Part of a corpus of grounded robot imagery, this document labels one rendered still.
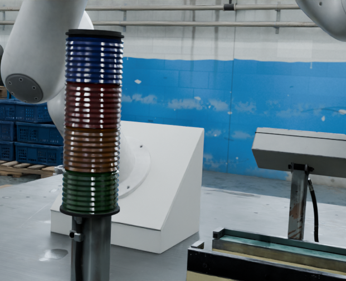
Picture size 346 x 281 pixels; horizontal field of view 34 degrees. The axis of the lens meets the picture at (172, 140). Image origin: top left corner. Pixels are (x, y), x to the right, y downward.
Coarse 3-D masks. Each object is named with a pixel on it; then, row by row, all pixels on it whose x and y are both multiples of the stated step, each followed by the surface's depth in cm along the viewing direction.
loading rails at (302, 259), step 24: (216, 240) 90; (240, 240) 90; (264, 240) 90; (288, 240) 88; (192, 264) 81; (216, 264) 79; (240, 264) 78; (264, 264) 76; (288, 264) 85; (312, 264) 84; (336, 264) 82
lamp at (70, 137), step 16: (64, 128) 58; (80, 128) 56; (64, 144) 58; (80, 144) 56; (96, 144) 56; (112, 144) 57; (64, 160) 58; (80, 160) 56; (96, 160) 56; (112, 160) 57
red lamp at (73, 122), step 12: (72, 84) 56; (84, 84) 55; (96, 84) 56; (108, 84) 56; (120, 84) 58; (72, 96) 56; (84, 96) 56; (96, 96) 56; (108, 96) 56; (120, 96) 58; (72, 108) 56; (84, 108) 56; (96, 108) 56; (108, 108) 56; (120, 108) 59; (72, 120) 56; (84, 120) 56; (96, 120) 56; (108, 120) 57; (120, 120) 59
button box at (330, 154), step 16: (272, 128) 103; (256, 144) 102; (272, 144) 101; (288, 144) 100; (304, 144) 99; (320, 144) 98; (336, 144) 97; (256, 160) 105; (272, 160) 103; (288, 160) 101; (304, 160) 100; (320, 160) 98; (336, 160) 96; (336, 176) 101
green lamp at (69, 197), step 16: (64, 176) 58; (80, 176) 57; (96, 176) 57; (112, 176) 58; (64, 192) 58; (80, 192) 57; (96, 192) 57; (112, 192) 58; (64, 208) 58; (80, 208) 57; (96, 208) 57; (112, 208) 58
